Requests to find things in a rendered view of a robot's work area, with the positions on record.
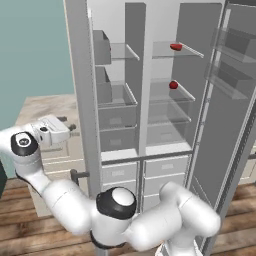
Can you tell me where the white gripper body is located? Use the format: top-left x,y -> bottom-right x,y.
37,114 -> 71,147

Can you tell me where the grey freezer door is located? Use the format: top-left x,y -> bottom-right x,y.
62,0 -> 113,198

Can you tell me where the grey freezer drawer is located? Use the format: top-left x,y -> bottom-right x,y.
99,125 -> 138,153
97,81 -> 139,130

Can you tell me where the grey freezer door bin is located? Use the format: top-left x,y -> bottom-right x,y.
92,29 -> 113,66
94,66 -> 113,105

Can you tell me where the grey fridge freezer cabinet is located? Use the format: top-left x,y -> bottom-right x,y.
87,0 -> 228,214

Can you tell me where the glass freezer shelf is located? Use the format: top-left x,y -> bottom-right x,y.
110,42 -> 141,62

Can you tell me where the clear fridge crisper drawer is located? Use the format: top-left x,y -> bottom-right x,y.
146,119 -> 193,146

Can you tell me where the glass fridge shelf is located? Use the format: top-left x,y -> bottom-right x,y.
151,40 -> 205,60
148,100 -> 193,126
149,78 -> 196,103

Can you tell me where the red frozen steak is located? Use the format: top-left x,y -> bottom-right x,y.
169,42 -> 184,52

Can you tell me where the grey fridge door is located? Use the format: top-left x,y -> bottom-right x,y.
185,0 -> 256,256

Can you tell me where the clear fridge door bin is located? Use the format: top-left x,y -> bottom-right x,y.
204,60 -> 256,101
211,27 -> 256,64

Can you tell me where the beige counter cabinet run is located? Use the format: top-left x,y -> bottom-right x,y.
14,94 -> 88,218

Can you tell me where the white bottom drawer front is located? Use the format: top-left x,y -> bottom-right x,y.
143,155 -> 191,179
101,161 -> 140,185

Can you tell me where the dark teal object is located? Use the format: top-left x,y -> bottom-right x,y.
0,160 -> 8,198

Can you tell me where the dark grey freezer door handle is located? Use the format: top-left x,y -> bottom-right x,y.
69,168 -> 91,187

